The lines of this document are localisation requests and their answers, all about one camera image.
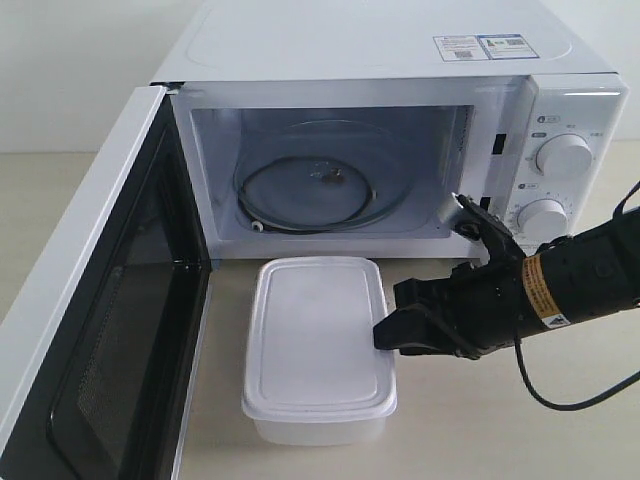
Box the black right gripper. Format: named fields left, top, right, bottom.
left=373, top=254, right=538, bottom=359

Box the white plastic lidded container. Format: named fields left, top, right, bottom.
left=241, top=256, right=397, bottom=447

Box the white microwave door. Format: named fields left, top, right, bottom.
left=1, top=85, right=211, bottom=479

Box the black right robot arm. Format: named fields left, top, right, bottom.
left=373, top=209, right=639, bottom=360

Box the white microwave oven body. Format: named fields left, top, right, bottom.
left=153, top=1, right=628, bottom=260

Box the lower white control knob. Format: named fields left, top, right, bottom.
left=517, top=199, right=568, bottom=242

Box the white control knob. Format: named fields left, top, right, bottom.
left=517, top=199, right=568, bottom=242
left=535, top=134, right=593, bottom=179

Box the glass turntable plate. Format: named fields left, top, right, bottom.
left=234, top=120, right=414, bottom=235

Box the upper white control knob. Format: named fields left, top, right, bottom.
left=535, top=134, right=593, bottom=179

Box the white and blue label sticker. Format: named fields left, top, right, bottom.
left=433, top=34, right=538, bottom=62

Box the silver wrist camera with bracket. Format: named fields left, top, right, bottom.
left=437, top=193, right=525, bottom=263

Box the black camera cable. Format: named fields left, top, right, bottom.
left=513, top=182, right=640, bottom=413

